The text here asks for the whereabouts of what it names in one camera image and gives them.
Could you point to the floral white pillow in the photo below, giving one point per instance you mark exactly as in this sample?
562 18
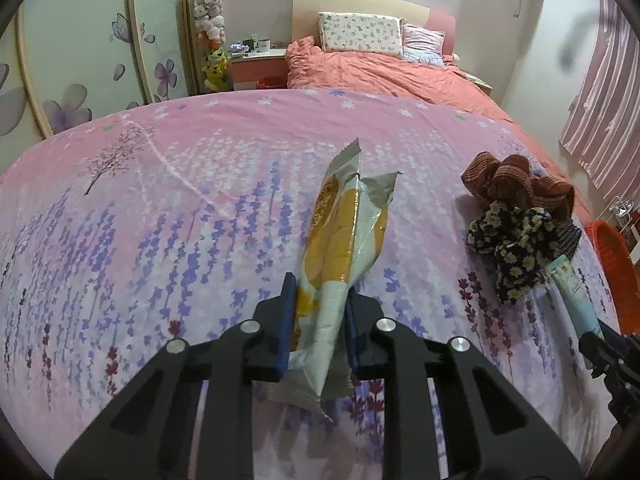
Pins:
360 32

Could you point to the pink nightstand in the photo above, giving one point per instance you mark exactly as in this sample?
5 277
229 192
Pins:
250 70

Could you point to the white mug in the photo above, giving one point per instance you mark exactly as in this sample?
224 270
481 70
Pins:
263 45

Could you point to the black floral scrunchie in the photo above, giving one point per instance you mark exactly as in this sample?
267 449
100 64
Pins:
515 247

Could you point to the coral duvet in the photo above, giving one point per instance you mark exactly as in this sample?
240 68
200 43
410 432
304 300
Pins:
380 75

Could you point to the orange plastic basket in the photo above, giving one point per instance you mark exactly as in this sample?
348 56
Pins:
612 260

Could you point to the person's right forearm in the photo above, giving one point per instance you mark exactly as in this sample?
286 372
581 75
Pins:
617 455

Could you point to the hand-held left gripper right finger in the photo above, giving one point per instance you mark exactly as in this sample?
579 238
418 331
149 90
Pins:
352 332

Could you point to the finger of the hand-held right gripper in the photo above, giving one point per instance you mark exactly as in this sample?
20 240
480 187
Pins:
595 355
612 334

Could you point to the cream nightstand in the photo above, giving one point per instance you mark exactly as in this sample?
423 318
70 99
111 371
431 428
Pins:
477 81

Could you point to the pink striped curtain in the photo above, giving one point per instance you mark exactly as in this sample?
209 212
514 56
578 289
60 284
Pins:
605 100

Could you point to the brown striped scrunchie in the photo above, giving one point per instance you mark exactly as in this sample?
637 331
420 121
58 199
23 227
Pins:
505 180

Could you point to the stuffed toys in tube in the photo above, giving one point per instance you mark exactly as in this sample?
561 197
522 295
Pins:
212 35

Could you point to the small red bin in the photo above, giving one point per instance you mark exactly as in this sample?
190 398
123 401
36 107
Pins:
270 82

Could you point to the flower print sliding wardrobe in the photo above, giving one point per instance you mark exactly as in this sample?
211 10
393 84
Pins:
90 60

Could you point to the striped pink pillow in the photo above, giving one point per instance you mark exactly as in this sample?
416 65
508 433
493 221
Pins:
422 45

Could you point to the light teal tube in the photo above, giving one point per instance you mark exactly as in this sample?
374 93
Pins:
570 290

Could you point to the yellow white snack packet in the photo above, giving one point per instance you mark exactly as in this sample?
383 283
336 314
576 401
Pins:
340 240

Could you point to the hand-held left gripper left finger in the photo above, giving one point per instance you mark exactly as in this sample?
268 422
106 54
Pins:
286 330

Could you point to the cream pink headboard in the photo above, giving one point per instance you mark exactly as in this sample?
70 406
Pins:
360 2

